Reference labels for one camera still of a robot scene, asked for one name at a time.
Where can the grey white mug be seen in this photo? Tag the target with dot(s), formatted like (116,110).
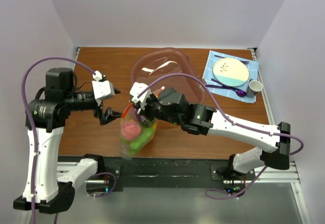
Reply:
(254,88)

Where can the purple spoon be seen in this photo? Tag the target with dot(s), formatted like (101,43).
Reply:
(238,92)

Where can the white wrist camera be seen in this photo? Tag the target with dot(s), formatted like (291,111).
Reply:
(102,88)
(139,93)

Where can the blue checked cloth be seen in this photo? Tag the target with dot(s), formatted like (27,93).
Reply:
(252,66)

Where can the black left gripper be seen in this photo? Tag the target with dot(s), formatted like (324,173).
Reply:
(108,115)

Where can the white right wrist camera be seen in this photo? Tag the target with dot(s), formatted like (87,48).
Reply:
(139,93)

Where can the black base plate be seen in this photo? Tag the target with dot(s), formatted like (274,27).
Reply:
(160,173)

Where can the clear zip top bag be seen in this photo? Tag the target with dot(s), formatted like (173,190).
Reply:
(130,114)

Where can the purple fork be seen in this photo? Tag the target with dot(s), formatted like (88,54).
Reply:
(223,86)

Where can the cream and blue plate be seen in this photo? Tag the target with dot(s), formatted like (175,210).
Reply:
(231,72)

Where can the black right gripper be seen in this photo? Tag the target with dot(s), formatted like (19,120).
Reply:
(144,110)

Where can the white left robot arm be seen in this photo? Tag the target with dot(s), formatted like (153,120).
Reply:
(49,110)

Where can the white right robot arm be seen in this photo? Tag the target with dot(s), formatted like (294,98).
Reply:
(271,148)

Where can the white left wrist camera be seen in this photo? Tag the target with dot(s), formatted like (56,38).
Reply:
(102,88)

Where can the pink fake peach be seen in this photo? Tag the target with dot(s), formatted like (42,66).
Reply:
(130,130)

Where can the green fake cucumber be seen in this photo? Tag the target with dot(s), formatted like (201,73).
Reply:
(145,136)

